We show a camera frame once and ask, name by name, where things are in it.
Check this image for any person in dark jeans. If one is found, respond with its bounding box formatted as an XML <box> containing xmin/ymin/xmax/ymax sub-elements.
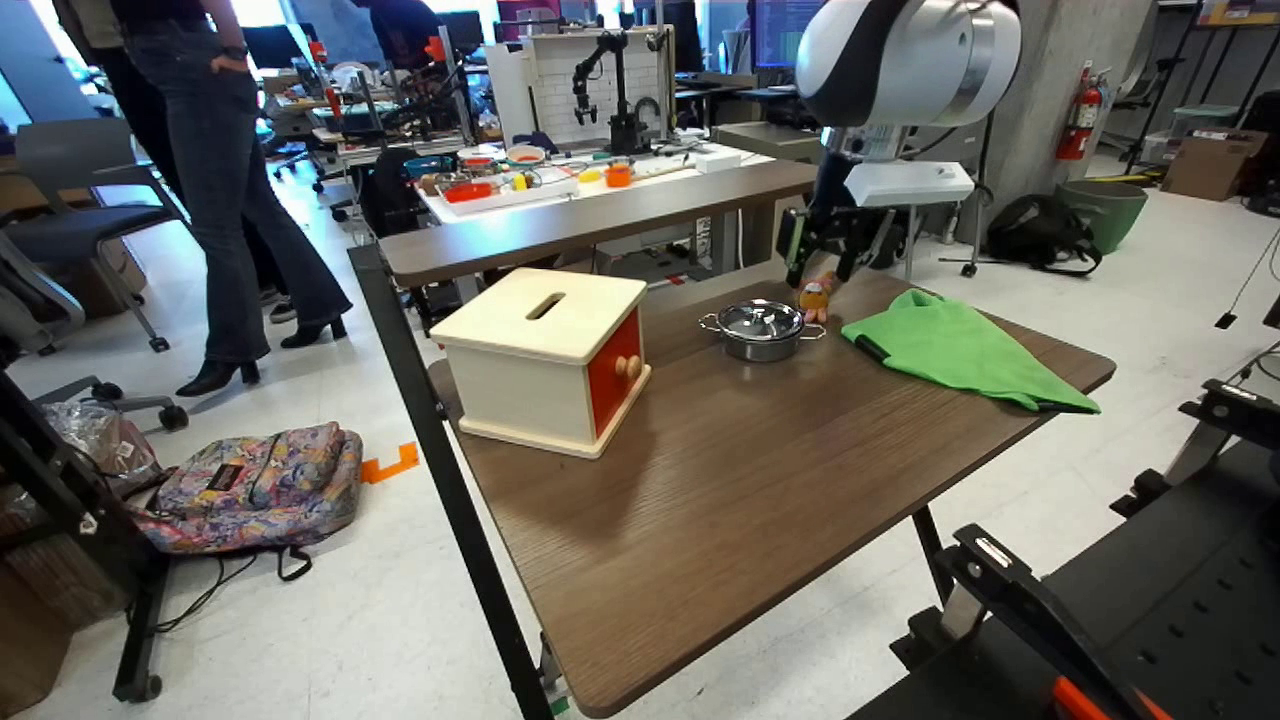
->
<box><xmin>51</xmin><ymin>0</ymin><xmax>360</xmax><ymax>399</ymax></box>

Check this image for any black cart with orange handle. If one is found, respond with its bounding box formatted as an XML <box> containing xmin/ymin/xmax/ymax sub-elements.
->
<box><xmin>848</xmin><ymin>374</ymin><xmax>1280</xmax><ymax>720</ymax></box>

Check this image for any small metal pot with lid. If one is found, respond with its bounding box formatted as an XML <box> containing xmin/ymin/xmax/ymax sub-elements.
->
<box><xmin>697</xmin><ymin>295</ymin><xmax>830</xmax><ymax>366</ymax></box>

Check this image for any cardboard box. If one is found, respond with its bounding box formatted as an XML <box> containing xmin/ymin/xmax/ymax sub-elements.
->
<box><xmin>1163</xmin><ymin>127</ymin><xmax>1274</xmax><ymax>204</ymax></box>

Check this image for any red fire extinguisher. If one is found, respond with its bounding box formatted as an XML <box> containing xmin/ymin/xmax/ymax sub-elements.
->
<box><xmin>1053</xmin><ymin>64</ymin><xmax>1113</xmax><ymax>167</ymax></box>

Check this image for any black floor stand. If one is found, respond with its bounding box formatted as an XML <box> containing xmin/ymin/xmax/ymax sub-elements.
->
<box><xmin>0</xmin><ymin>366</ymin><xmax>177</xmax><ymax>707</ymax></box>

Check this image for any white tray with small parts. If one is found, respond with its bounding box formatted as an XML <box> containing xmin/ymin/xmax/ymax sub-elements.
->
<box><xmin>411</xmin><ymin>137</ymin><xmax>782</xmax><ymax>222</ymax></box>

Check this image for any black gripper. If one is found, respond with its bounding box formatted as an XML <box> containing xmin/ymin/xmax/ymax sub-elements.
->
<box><xmin>794</xmin><ymin>200</ymin><xmax>901</xmax><ymax>293</ymax></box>

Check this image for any grey office chair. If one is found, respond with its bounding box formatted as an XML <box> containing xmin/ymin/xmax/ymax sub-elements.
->
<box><xmin>0</xmin><ymin>117</ymin><xmax>192</xmax><ymax>433</ymax></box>

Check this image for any green bin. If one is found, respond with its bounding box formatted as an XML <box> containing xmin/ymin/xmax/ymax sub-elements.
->
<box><xmin>1058</xmin><ymin>175</ymin><xmax>1151</xmax><ymax>259</ymax></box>

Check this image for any colourful patterned backpack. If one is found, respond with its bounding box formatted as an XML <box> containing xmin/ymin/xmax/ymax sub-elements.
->
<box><xmin>129</xmin><ymin>418</ymin><xmax>368</xmax><ymax>559</ymax></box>

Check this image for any wooden box with red panel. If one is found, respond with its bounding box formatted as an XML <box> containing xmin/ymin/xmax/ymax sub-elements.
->
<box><xmin>430</xmin><ymin>264</ymin><xmax>658</xmax><ymax>462</ymax></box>

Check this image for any green cloth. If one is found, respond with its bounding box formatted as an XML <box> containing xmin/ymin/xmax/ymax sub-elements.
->
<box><xmin>836</xmin><ymin>282</ymin><xmax>1103</xmax><ymax>415</ymax></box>

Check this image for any white wrist camera block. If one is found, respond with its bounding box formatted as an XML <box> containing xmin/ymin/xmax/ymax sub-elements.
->
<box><xmin>844</xmin><ymin>161</ymin><xmax>980</xmax><ymax>213</ymax></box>

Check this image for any orange floor bracket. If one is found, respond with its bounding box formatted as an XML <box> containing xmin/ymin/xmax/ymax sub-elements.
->
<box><xmin>358</xmin><ymin>441</ymin><xmax>425</xmax><ymax>489</ymax></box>

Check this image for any black table frame bar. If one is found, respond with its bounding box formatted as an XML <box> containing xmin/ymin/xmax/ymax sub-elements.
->
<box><xmin>344</xmin><ymin>238</ymin><xmax>560</xmax><ymax>720</ymax></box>

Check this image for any small orange teddy bear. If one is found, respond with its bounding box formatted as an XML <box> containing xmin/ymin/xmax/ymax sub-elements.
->
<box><xmin>797</xmin><ymin>275</ymin><xmax>836</xmax><ymax>322</ymax></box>

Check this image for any black bag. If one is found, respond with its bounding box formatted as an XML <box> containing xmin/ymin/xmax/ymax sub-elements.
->
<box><xmin>980</xmin><ymin>190</ymin><xmax>1103</xmax><ymax>280</ymax></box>

